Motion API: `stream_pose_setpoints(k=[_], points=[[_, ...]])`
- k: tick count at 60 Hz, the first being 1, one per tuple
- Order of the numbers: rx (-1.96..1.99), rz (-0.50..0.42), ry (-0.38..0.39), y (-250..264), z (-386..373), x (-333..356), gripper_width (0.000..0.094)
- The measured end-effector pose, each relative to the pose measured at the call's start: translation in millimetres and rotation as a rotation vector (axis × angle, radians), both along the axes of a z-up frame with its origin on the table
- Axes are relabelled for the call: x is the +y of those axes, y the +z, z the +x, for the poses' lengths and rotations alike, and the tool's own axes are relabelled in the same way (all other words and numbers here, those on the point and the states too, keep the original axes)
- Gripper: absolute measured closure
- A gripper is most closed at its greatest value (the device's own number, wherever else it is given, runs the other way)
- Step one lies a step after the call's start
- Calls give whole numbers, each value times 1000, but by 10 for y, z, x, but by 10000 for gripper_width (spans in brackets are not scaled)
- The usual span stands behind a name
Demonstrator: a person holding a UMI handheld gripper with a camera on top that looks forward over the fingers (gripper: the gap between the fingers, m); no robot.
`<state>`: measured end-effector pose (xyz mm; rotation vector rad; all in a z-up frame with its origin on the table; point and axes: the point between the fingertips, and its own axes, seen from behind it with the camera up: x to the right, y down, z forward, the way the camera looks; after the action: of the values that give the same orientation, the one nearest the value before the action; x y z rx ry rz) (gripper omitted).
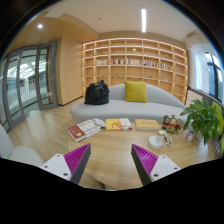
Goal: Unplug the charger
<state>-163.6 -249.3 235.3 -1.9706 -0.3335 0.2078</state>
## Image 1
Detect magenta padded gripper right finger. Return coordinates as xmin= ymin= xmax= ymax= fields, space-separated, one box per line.
xmin=131 ymin=144 xmax=180 ymax=186

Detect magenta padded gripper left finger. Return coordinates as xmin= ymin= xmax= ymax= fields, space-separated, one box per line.
xmin=41 ymin=144 xmax=91 ymax=184

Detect red and white open book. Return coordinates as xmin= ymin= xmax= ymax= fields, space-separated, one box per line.
xmin=68 ymin=119 xmax=101 ymax=142

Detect tan wooden box book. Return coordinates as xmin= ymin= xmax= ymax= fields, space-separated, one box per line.
xmin=135 ymin=119 xmax=160 ymax=130

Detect colourful figurine toys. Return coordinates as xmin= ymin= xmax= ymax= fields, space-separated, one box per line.
xmin=161 ymin=115 xmax=183 ymax=134

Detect small white cup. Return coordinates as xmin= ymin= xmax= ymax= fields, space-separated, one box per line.
xmin=186 ymin=130 xmax=195 ymax=141

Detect white crumpled tissue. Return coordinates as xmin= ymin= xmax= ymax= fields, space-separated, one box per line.
xmin=93 ymin=118 xmax=107 ymax=128

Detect yellow book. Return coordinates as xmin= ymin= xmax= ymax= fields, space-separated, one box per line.
xmin=106 ymin=118 xmax=132 ymax=130

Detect grey curved sofa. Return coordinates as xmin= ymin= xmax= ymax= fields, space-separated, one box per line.
xmin=70 ymin=84 xmax=187 ymax=124

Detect grey chair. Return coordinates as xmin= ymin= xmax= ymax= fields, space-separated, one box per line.
xmin=0 ymin=124 xmax=44 ymax=167

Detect green potted plant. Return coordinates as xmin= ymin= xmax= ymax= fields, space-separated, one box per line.
xmin=181 ymin=99 xmax=220 ymax=144

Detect yellow cushion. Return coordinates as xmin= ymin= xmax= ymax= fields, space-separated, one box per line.
xmin=125 ymin=81 xmax=148 ymax=103

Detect black backpack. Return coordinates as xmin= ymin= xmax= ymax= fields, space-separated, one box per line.
xmin=85 ymin=80 xmax=109 ymax=105

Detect grey glass door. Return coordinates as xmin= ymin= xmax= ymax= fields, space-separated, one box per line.
xmin=0 ymin=42 xmax=58 ymax=131

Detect white curtain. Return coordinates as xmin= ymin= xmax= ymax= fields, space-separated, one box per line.
xmin=194 ymin=52 xmax=209 ymax=93

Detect ceiling strip light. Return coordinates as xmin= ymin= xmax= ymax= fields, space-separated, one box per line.
xmin=141 ymin=9 xmax=147 ymax=33

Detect white charger cable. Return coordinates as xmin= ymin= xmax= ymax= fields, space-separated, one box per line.
xmin=162 ymin=132 xmax=174 ymax=148

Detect wooden wall bookshelf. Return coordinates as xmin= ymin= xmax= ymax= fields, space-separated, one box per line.
xmin=82 ymin=38 xmax=188 ymax=103

